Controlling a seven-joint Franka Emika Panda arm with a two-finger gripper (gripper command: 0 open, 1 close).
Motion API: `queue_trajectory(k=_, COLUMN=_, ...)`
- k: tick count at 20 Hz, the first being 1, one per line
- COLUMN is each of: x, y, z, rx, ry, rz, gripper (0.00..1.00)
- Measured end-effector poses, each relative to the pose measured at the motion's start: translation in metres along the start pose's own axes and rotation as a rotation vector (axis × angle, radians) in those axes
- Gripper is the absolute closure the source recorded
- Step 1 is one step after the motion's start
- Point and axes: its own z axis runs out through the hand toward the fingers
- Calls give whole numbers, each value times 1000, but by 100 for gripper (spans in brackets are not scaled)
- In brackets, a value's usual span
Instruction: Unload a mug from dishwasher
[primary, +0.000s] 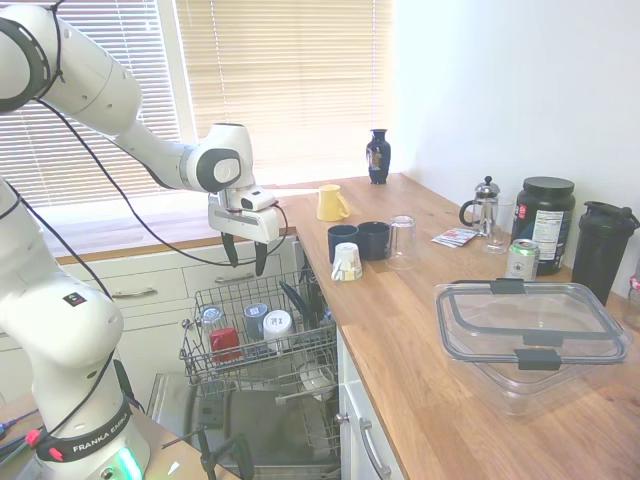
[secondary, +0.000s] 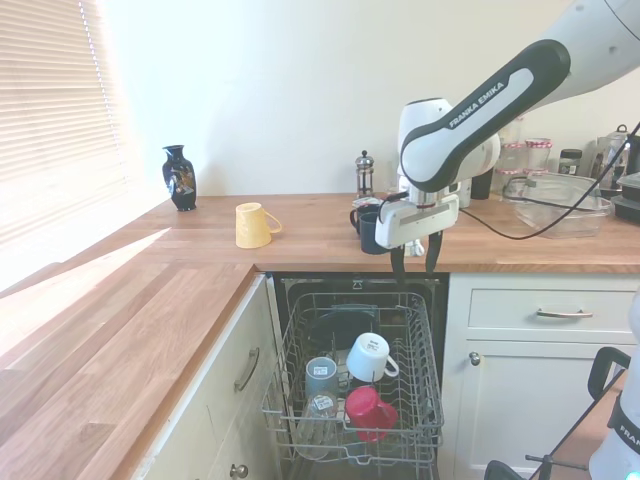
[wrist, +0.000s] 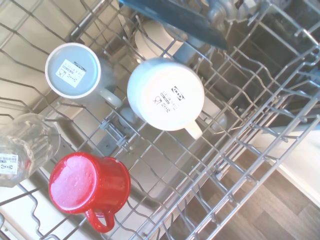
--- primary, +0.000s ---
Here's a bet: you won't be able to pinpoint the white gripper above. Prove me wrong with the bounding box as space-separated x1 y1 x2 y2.
207 188 281 278

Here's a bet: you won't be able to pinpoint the red speckled mug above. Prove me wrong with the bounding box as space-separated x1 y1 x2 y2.
208 327 245 364

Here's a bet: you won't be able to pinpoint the gray mug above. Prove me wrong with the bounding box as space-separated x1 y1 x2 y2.
242 302 270 342

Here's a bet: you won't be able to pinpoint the white mug with printed base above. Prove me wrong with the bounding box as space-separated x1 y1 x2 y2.
262 309 294 352

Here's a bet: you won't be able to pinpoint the dark blue mug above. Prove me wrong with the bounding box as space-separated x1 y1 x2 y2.
356 221 392 262
327 224 361 265

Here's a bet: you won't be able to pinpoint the yellow mug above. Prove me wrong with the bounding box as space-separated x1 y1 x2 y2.
316 184 351 223

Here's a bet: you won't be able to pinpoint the stainless dishwasher door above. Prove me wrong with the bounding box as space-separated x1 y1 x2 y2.
146 372 342 477

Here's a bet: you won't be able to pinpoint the black kitchen utensil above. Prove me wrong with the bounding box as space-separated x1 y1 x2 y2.
278 280 312 330

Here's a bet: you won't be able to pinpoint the clear glass with label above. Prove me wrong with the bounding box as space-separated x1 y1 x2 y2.
199 305 225 335

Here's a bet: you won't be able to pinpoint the white patterned cup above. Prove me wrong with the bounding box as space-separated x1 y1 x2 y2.
330 242 364 283

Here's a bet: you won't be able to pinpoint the white bowl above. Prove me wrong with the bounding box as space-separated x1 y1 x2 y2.
299 363 336 402

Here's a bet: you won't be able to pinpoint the clear glass tumbler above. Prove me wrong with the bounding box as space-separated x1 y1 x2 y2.
385 215 419 272

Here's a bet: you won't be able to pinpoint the dark blue vase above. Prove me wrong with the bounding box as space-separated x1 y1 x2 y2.
366 128 392 187

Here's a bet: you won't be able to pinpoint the beige window blinds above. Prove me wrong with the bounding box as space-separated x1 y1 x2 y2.
174 0 397 187

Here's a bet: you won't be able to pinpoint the white window blinds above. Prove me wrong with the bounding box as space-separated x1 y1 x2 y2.
0 0 183 212

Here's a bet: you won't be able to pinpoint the red and white packet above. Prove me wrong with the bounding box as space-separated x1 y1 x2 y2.
430 226 477 250

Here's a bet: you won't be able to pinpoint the glass french press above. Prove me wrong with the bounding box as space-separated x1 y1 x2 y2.
458 175 503 238

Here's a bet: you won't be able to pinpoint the clear drinking glass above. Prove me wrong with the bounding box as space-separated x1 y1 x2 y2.
481 198 516 256

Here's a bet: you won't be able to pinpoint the white and green can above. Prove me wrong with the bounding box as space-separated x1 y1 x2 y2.
504 238 542 282

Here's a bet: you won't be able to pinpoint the clear lid with black latches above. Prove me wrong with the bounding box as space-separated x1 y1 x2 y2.
433 278 629 372

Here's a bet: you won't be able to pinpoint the black protein powder tub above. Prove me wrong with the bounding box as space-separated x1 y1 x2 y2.
510 175 577 277

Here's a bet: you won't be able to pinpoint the clear plastic food container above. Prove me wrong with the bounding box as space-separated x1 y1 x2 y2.
439 344 634 419

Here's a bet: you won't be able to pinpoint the black shaker bottle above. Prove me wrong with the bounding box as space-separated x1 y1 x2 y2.
570 200 640 308

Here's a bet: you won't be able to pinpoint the clear bottle with pink band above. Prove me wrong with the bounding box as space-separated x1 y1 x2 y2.
623 259 640 330

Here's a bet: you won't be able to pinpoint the silver drawer handle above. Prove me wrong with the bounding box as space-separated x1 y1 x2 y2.
214 271 257 286
111 285 159 299

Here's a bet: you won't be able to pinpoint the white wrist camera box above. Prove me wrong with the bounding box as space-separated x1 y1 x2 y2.
239 188 278 213

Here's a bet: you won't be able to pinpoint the wire dishwasher rack with mugs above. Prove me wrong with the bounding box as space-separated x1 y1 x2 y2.
179 271 339 397

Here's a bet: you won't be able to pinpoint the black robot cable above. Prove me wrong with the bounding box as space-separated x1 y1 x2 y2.
0 0 290 454

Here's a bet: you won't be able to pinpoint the wire dishwasher rack with bowl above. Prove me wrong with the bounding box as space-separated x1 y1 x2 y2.
274 383 342 452

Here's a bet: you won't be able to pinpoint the black camera stand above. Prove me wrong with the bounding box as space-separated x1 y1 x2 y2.
161 423 255 480

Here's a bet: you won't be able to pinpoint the silver cabinet door handle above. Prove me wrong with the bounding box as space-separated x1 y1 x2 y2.
358 416 393 480

